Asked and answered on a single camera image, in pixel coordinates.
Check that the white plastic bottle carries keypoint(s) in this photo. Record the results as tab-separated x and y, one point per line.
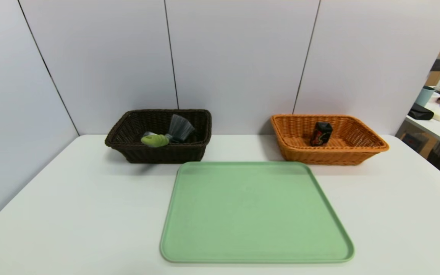
148	133

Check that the black red gum box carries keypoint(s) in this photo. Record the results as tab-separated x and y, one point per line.
321	134

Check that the dark brown wicker basket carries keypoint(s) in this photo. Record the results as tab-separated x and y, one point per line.
159	154

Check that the orange wicker basket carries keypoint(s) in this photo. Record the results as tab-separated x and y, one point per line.
357	152

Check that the light green plastic tray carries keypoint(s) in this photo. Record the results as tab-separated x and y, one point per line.
258	214

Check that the black pouch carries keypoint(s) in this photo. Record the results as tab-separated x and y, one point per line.
420	112

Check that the teal cup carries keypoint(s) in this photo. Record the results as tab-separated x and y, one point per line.
424	96

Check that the dark grey card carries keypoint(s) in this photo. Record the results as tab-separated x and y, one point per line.
438	64

